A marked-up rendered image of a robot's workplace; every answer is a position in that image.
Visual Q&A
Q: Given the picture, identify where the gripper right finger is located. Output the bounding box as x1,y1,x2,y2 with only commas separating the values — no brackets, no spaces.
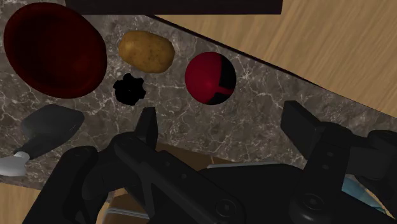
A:
280,100,397,224

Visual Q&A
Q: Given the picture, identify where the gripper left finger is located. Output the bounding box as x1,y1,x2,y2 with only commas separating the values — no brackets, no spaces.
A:
22,106,246,224

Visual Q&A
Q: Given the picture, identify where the light blue and white object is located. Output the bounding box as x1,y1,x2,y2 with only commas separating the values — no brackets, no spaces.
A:
341,173,387,215

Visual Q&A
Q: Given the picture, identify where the small black lobed object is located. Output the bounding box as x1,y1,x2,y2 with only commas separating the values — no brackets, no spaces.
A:
113,73,147,106

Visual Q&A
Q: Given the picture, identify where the red and black ball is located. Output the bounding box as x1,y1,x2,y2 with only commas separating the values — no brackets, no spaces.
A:
185,52,237,106

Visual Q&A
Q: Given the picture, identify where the brown potato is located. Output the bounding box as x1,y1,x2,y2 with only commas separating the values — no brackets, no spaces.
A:
118,30,176,74

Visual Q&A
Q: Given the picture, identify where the dark red bowl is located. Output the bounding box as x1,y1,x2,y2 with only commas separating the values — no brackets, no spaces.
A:
3,2,108,99

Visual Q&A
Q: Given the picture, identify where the black spatula with grey handle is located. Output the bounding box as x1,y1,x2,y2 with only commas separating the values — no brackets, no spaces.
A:
0,104,85,178

